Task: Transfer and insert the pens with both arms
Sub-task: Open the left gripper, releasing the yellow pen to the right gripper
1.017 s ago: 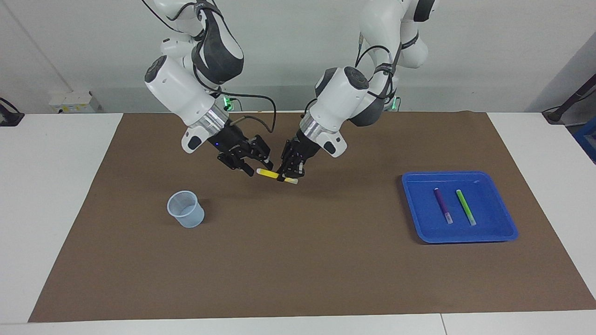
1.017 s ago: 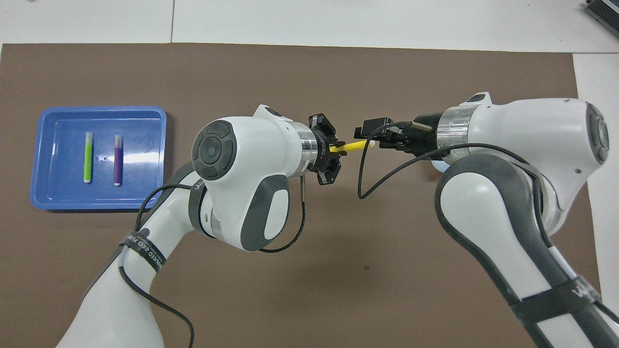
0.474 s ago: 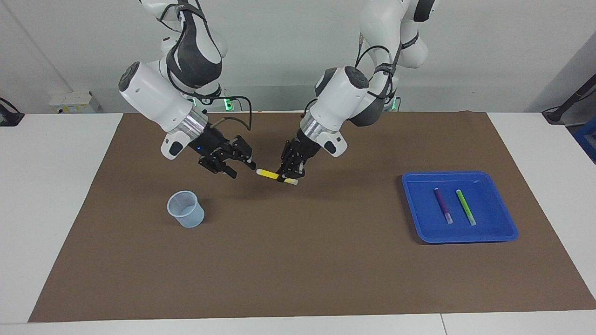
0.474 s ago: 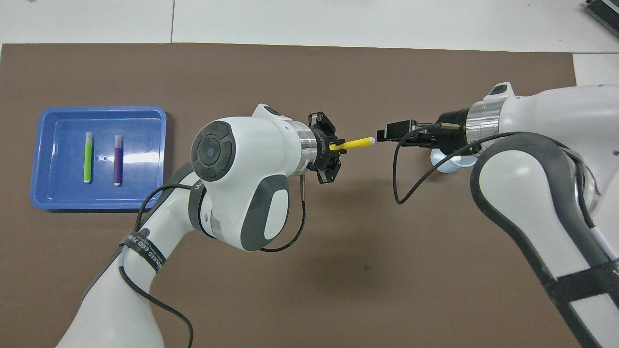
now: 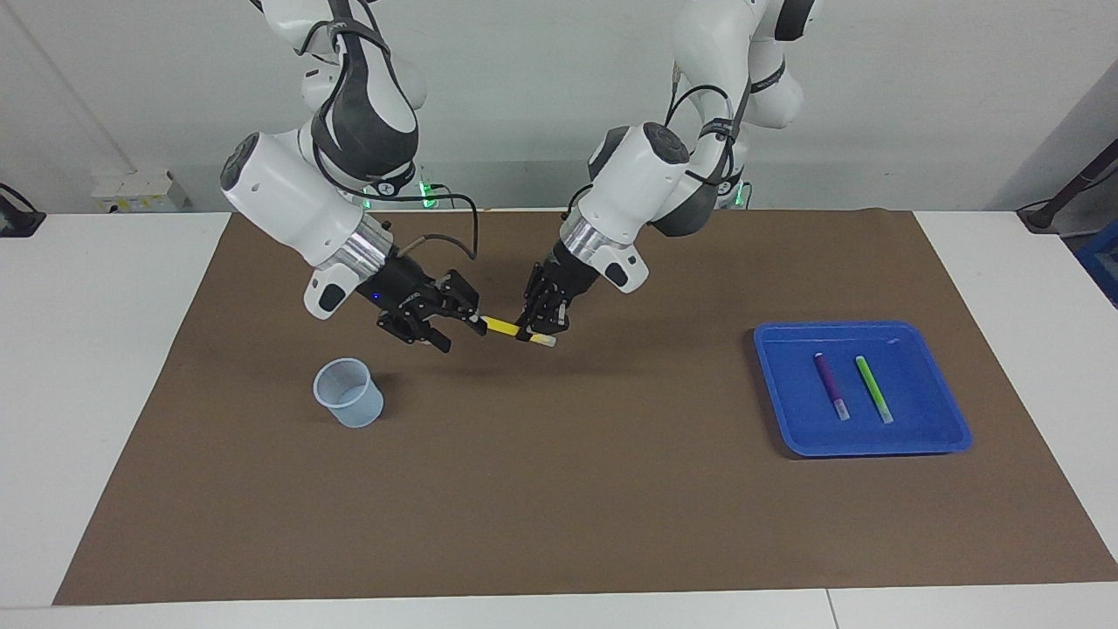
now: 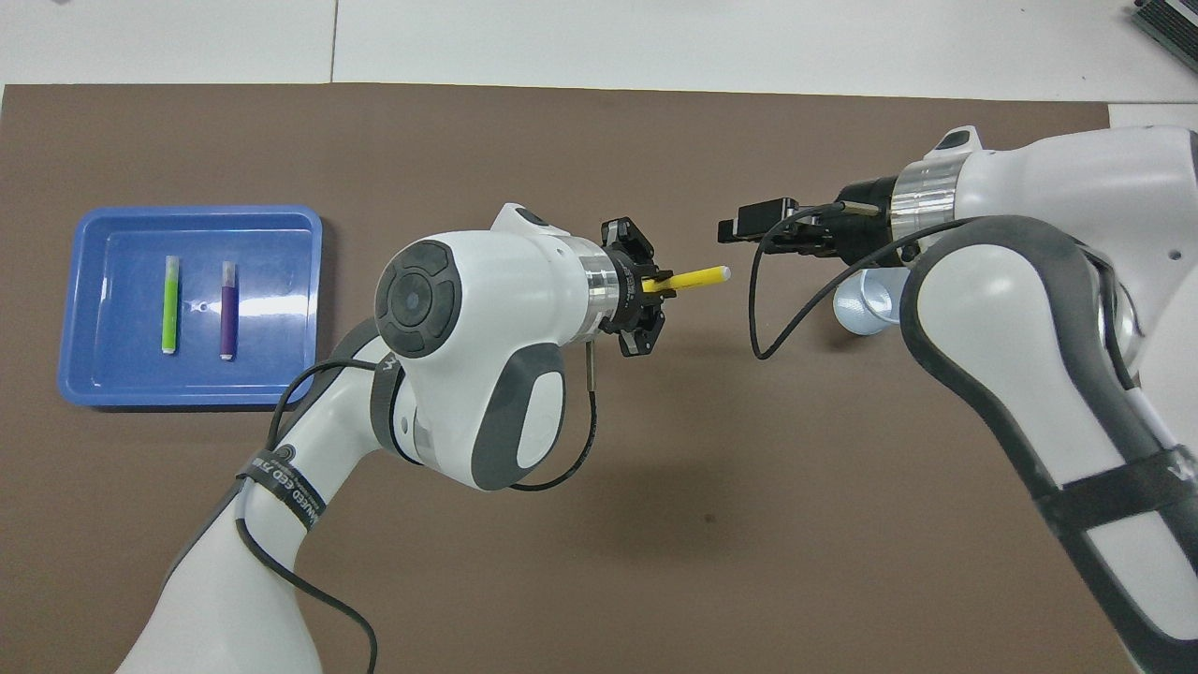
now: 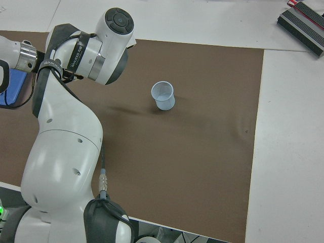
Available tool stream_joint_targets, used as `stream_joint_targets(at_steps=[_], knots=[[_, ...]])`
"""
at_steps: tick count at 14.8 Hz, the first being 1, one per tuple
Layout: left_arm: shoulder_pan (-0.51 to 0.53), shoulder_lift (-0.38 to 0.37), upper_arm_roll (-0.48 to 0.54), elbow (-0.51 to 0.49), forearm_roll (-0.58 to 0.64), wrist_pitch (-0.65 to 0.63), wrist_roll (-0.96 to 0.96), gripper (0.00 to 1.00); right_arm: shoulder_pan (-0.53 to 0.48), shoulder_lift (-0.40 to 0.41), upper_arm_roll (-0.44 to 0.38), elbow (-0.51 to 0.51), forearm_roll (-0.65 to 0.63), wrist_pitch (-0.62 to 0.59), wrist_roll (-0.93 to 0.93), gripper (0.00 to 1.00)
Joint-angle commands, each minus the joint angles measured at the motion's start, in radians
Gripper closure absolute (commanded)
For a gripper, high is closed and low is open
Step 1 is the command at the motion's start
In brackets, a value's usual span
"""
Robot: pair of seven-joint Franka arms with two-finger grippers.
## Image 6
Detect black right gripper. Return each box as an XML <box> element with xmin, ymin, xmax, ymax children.
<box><xmin>735</xmin><ymin>176</ymin><xmax>899</xmax><ymax>268</ymax></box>

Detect brown table mat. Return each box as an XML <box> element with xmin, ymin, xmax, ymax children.
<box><xmin>0</xmin><ymin>82</ymin><xmax>1178</xmax><ymax>674</ymax></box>

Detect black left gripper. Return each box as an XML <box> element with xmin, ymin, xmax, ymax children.
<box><xmin>601</xmin><ymin>217</ymin><xmax>796</xmax><ymax>359</ymax></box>

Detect yellow pen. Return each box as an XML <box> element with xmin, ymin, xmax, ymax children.
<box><xmin>644</xmin><ymin>266</ymin><xmax>731</xmax><ymax>293</ymax></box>

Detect purple pen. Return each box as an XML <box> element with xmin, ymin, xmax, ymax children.
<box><xmin>220</xmin><ymin>261</ymin><xmax>238</xmax><ymax>361</ymax></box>

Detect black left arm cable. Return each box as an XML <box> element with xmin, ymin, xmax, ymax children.
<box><xmin>234</xmin><ymin>342</ymin><xmax>600</xmax><ymax>674</ymax></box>

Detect blue plastic tray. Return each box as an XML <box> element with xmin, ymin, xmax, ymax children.
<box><xmin>58</xmin><ymin>205</ymin><xmax>324</xmax><ymax>408</ymax></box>

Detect clear plastic cup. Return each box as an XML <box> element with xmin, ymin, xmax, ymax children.
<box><xmin>833</xmin><ymin>269</ymin><xmax>911</xmax><ymax>336</ymax></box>

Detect green pen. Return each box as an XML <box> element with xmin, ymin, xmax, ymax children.
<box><xmin>162</xmin><ymin>255</ymin><xmax>181</xmax><ymax>355</ymax></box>

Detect grey ribbed device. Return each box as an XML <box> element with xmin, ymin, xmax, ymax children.
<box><xmin>1128</xmin><ymin>0</ymin><xmax>1198</xmax><ymax>71</ymax></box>

